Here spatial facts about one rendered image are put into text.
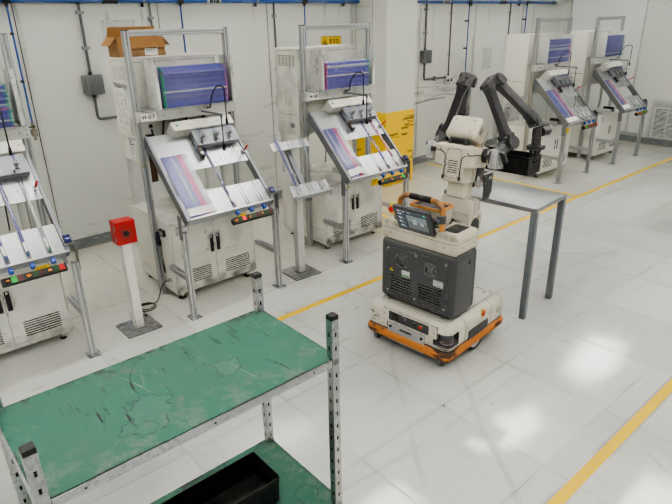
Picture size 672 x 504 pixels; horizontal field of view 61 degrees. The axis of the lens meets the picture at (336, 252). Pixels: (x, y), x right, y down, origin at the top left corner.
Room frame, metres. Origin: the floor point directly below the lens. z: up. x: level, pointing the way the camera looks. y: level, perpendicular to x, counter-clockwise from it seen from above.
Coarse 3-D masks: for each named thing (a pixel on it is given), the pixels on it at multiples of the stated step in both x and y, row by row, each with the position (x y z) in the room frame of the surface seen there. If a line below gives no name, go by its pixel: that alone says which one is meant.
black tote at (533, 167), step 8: (512, 152) 3.68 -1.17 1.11; (520, 152) 3.64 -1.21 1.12; (528, 152) 3.61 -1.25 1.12; (512, 160) 3.50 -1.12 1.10; (520, 160) 3.46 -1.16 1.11; (528, 160) 3.43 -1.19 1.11; (536, 160) 3.50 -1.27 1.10; (488, 168) 3.61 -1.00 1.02; (504, 168) 3.53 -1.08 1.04; (512, 168) 3.50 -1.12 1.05; (520, 168) 3.46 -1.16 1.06; (528, 168) 3.43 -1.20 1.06; (536, 168) 3.51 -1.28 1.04
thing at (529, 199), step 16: (480, 192) 3.82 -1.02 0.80; (496, 192) 3.81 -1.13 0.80; (512, 192) 3.80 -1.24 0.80; (528, 192) 3.79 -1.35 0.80; (544, 192) 3.79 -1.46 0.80; (528, 208) 3.46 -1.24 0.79; (544, 208) 3.50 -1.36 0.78; (560, 208) 3.73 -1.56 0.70; (560, 224) 3.72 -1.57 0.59; (528, 240) 3.44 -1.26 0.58; (528, 256) 3.43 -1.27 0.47; (528, 272) 3.43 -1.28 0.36; (528, 288) 3.43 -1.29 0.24
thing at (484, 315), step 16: (480, 288) 3.36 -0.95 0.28; (384, 304) 3.18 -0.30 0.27; (400, 304) 3.15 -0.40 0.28; (480, 304) 3.14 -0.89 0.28; (496, 304) 3.21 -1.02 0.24; (384, 320) 3.15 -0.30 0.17; (432, 320) 2.95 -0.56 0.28; (448, 320) 2.94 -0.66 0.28; (464, 320) 2.96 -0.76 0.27; (480, 320) 3.07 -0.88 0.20; (496, 320) 3.23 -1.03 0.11; (400, 336) 3.06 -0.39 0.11; (416, 336) 2.98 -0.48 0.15; (448, 336) 2.85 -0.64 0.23; (464, 336) 2.94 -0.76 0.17; (480, 336) 3.07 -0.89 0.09; (432, 352) 2.89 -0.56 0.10; (448, 352) 2.85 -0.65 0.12
